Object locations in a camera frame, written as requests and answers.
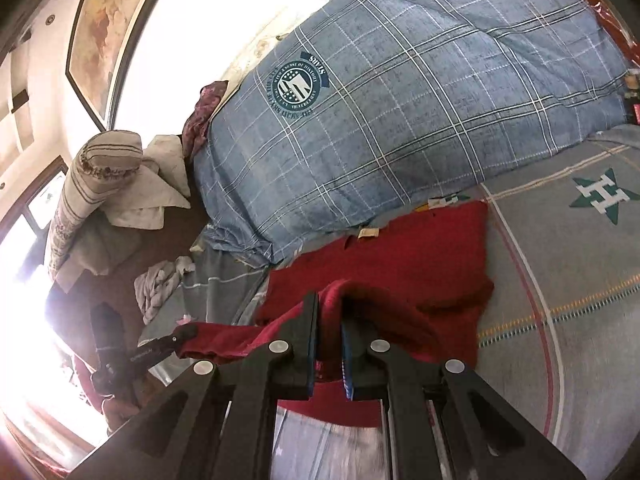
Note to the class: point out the red plastic bag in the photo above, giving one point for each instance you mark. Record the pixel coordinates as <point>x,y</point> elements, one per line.
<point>615,20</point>

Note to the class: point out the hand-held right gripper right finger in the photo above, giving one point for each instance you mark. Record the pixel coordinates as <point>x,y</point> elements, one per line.
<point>357,360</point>

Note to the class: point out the beige striped pillow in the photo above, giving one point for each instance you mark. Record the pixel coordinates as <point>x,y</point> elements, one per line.
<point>75,200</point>

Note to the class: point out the pale grey crumpled cloth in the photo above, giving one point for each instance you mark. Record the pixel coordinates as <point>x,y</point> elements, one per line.
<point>157,285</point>

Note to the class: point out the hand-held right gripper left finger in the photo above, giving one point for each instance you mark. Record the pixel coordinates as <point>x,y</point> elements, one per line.
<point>300,345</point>

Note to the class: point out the white crumpled cloth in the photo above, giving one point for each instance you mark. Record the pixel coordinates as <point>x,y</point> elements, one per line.
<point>145,195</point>

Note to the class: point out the grey star print bed sheet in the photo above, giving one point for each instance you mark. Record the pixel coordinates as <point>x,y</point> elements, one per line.
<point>575,270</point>

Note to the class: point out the brown blanket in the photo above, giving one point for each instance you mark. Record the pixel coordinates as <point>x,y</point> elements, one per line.
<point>160,242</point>

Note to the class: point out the framed wall picture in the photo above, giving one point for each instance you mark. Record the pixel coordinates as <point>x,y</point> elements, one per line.
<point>100,25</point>

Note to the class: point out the blue plaid pillow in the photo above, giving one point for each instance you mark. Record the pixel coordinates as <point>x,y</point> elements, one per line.
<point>390,125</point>

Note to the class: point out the wooden window frame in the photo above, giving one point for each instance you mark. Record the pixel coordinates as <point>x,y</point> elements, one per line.
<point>35,200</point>

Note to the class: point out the maroon patterned cloth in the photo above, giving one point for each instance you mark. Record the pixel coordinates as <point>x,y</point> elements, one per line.
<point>200,115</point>

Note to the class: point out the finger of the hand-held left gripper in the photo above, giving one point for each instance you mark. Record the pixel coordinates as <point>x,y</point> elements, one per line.
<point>160,347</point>

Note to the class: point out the olive grey cloth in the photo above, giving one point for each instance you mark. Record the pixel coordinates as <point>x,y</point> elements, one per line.
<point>105,250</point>

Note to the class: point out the red knit sweater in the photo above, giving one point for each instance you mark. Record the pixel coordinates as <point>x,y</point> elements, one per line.
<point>400,270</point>

